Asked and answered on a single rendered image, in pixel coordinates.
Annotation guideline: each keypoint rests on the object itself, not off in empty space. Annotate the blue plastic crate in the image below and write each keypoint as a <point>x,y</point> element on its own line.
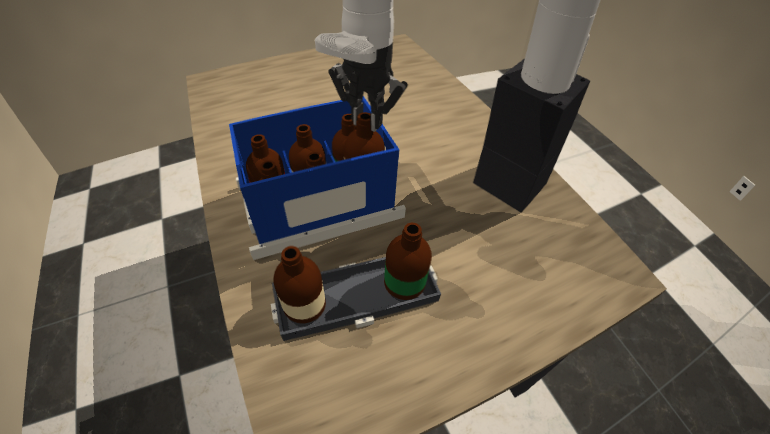
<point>312,198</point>

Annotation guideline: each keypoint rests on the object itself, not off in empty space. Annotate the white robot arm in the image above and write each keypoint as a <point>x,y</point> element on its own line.
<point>558,37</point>

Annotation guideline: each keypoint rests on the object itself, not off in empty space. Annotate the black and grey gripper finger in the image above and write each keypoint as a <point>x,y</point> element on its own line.
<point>342,84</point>
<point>378,108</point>

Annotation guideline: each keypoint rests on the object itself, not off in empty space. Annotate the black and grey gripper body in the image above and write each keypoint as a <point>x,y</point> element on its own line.
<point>378,70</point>

